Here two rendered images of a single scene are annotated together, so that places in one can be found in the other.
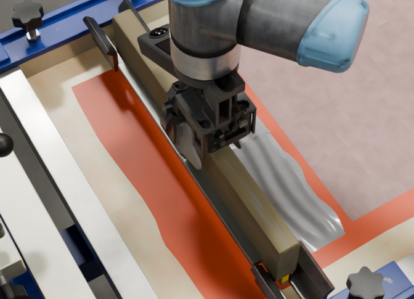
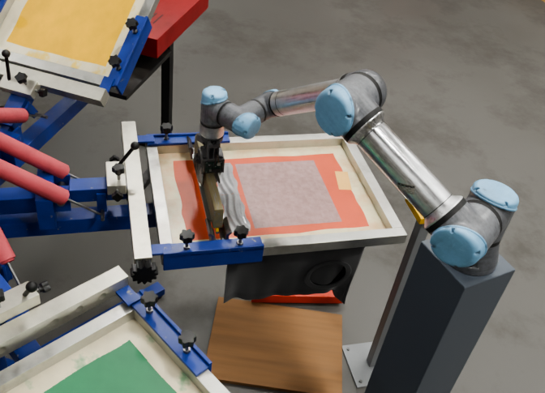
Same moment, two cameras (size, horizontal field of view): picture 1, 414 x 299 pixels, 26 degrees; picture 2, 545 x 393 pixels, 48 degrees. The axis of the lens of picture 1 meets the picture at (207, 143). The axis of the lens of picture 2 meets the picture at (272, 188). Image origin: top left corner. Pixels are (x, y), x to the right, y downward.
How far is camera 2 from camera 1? 109 cm
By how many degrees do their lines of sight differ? 20
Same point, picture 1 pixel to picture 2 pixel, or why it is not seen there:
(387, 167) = (277, 217)
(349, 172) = (262, 214)
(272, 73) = (251, 178)
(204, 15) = (208, 108)
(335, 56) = (242, 128)
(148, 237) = (176, 209)
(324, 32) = (241, 120)
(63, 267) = (139, 196)
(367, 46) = (292, 181)
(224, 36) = (213, 118)
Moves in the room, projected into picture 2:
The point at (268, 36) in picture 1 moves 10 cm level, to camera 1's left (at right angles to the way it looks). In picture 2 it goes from (225, 119) to (192, 110)
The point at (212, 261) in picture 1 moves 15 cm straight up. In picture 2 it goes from (195, 223) to (198, 186)
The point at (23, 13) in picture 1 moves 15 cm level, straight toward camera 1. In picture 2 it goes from (165, 126) to (159, 151)
